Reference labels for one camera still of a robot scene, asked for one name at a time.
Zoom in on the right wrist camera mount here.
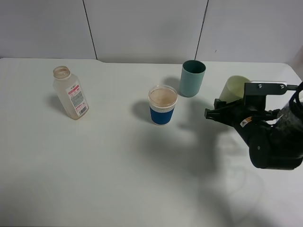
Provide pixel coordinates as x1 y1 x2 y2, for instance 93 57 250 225
243 81 287 111

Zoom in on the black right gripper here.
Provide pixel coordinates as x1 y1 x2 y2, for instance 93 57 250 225
205 98 265 127

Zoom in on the clear plastic drink bottle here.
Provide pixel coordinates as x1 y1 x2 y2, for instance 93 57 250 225
53 66 89 120

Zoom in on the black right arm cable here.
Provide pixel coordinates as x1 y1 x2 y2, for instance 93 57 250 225
286 80 303 114

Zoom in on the teal plastic cup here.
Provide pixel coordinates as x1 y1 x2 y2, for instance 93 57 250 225
179 60 206 97

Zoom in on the pale green plastic cup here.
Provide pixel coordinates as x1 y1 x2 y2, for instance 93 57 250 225
219 75 250 103

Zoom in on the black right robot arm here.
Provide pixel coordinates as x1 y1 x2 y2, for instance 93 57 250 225
205 99 303 170

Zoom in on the blue sleeved paper cup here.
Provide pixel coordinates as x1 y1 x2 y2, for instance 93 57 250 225
148 85 178 125

